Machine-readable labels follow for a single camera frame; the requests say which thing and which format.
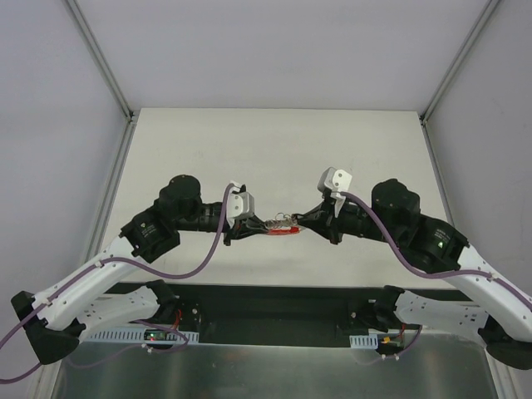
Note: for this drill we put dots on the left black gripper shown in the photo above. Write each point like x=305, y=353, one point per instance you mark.
x=232, y=229

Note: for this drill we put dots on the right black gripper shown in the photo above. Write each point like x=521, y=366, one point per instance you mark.
x=331, y=223

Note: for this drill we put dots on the red handled key organizer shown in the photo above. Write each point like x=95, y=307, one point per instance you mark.
x=282, y=224

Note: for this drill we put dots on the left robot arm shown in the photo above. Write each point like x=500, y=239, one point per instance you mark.
x=57, y=319

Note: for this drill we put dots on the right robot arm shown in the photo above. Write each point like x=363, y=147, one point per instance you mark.
x=432, y=249

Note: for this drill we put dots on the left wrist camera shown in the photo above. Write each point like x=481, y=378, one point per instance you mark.
x=239, y=205

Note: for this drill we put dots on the right white cable duct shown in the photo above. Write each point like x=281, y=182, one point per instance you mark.
x=369, y=342

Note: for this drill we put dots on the white cable duct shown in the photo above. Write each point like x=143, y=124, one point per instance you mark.
x=369, y=342
x=143, y=335

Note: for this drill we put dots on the left white cable duct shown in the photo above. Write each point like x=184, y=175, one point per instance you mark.
x=143, y=335

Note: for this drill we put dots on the left aluminium frame post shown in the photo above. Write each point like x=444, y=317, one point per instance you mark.
x=94, y=49

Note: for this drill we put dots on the aluminium frame post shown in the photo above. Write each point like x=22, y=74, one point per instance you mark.
x=458, y=61
x=94, y=49

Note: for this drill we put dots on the right aluminium frame post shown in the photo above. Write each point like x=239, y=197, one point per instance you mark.
x=458, y=61

